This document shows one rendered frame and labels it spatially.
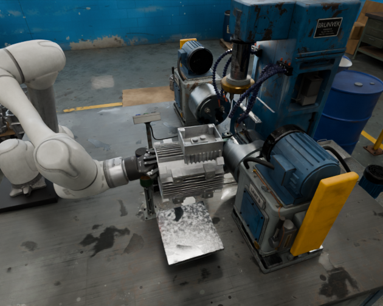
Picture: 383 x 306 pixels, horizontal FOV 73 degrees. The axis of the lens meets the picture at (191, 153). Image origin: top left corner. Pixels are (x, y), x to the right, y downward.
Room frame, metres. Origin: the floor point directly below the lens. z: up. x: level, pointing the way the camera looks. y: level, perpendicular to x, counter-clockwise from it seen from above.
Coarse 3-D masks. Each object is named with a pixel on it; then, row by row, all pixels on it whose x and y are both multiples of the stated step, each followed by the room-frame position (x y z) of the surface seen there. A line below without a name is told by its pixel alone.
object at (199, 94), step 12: (204, 84) 1.67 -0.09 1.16; (192, 96) 1.61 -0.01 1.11; (204, 96) 1.52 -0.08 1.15; (216, 96) 1.52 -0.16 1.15; (192, 108) 1.55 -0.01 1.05; (204, 108) 1.50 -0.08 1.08; (216, 108) 1.52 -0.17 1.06; (228, 108) 1.55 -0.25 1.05; (204, 120) 1.49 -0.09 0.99; (216, 120) 1.52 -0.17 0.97
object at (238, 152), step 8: (232, 136) 1.09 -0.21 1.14; (240, 136) 1.07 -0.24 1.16; (248, 136) 1.06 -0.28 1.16; (256, 136) 1.06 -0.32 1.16; (224, 144) 1.08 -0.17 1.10; (232, 144) 1.04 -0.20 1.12; (240, 144) 1.01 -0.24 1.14; (248, 144) 0.99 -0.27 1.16; (256, 144) 0.99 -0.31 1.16; (224, 152) 1.05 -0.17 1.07; (232, 152) 1.00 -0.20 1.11; (240, 152) 0.97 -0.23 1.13; (248, 152) 0.95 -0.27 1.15; (256, 152) 0.94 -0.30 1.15; (224, 160) 1.03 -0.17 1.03; (232, 160) 0.97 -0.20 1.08; (240, 160) 0.93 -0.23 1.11; (232, 168) 0.95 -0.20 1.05
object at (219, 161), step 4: (216, 160) 0.61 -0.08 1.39; (220, 160) 0.61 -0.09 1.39; (216, 164) 0.61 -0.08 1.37; (220, 164) 0.60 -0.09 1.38; (160, 168) 0.57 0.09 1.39; (164, 168) 0.57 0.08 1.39; (160, 172) 0.56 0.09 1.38; (164, 172) 0.56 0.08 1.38; (164, 200) 0.56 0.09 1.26; (168, 200) 0.56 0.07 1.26
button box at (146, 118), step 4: (156, 112) 1.43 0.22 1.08; (136, 116) 1.39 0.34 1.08; (140, 116) 1.40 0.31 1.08; (144, 116) 1.40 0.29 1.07; (148, 116) 1.41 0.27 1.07; (152, 116) 1.42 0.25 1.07; (156, 116) 1.42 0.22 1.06; (136, 120) 1.38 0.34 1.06; (140, 120) 1.39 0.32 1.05; (144, 120) 1.39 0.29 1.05; (148, 120) 1.40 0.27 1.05; (152, 120) 1.40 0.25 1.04; (156, 120) 1.41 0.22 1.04
